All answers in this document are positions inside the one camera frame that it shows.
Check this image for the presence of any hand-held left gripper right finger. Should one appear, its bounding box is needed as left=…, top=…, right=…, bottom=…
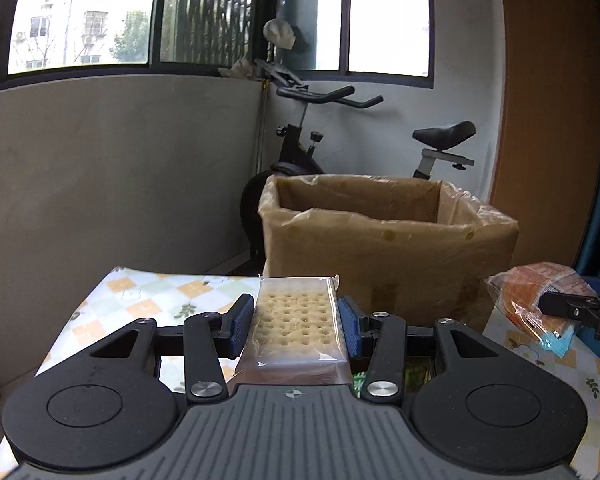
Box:
left=337, top=296, right=508, bottom=404

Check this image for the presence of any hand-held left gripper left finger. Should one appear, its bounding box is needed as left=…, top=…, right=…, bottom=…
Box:
left=82, top=294, right=256, bottom=404

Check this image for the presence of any orange snack packet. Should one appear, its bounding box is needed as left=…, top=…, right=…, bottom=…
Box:
left=484, top=262, right=600, bottom=359

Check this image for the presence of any clear-wrapped cracker packet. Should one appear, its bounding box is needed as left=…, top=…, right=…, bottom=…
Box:
left=234, top=274, right=354, bottom=387

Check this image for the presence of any plastic-lined cardboard box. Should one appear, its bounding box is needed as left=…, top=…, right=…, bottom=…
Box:
left=258, top=174, right=520, bottom=327

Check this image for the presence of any checkered floral tablecloth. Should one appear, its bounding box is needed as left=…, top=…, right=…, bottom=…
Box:
left=0, top=266, right=600, bottom=480

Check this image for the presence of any wooden panel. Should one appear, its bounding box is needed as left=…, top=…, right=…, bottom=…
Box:
left=490, top=0, right=600, bottom=272

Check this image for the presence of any black exercise bike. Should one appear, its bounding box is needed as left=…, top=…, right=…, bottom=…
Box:
left=239, top=57, right=477, bottom=277

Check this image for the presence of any crumpled brown paper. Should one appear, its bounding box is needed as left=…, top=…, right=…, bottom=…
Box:
left=218, top=57, right=262, bottom=81

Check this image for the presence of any cloth-wrapped knob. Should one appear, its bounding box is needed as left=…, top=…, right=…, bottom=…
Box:
left=262, top=19, right=296, bottom=52

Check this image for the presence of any metal window grille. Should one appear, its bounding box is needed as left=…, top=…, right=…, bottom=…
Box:
left=160, top=0, right=257, bottom=64

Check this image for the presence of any black window frame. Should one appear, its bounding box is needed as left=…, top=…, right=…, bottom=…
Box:
left=0, top=0, right=436, bottom=97

